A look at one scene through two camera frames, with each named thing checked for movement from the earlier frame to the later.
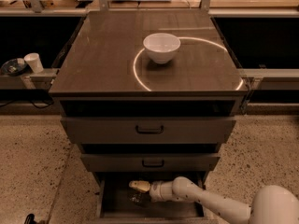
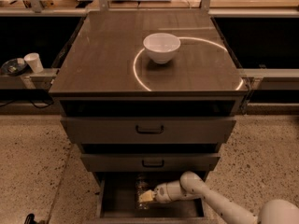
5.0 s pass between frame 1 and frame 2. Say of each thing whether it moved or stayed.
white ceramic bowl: stayed
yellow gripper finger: moved
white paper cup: stayed
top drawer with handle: stayed
